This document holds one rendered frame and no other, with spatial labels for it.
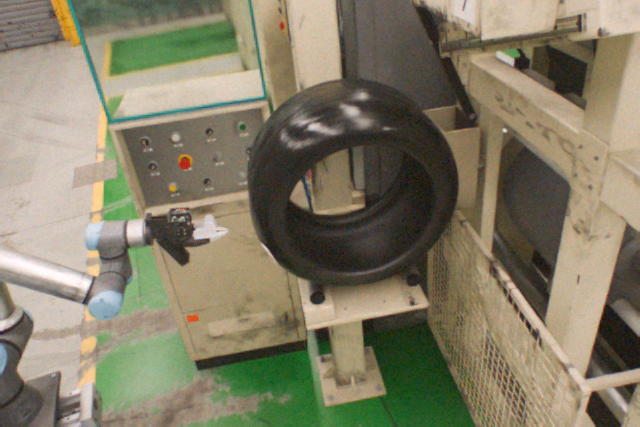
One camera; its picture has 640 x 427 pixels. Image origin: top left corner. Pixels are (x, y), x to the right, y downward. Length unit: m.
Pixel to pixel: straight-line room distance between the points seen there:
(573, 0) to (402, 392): 1.79
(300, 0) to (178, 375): 1.81
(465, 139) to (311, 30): 0.58
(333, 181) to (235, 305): 0.85
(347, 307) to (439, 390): 0.92
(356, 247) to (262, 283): 0.70
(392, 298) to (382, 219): 0.25
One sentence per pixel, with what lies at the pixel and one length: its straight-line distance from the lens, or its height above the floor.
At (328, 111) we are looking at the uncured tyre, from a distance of 1.18.
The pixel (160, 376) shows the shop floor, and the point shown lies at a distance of 2.62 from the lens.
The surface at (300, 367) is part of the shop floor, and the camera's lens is 2.46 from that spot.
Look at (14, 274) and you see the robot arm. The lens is 1.36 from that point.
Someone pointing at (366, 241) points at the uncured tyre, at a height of 0.91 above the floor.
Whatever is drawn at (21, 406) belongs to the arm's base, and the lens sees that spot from 1.68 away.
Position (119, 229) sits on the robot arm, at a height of 1.19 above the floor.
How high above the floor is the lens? 1.88
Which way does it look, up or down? 32 degrees down
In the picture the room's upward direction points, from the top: 7 degrees counter-clockwise
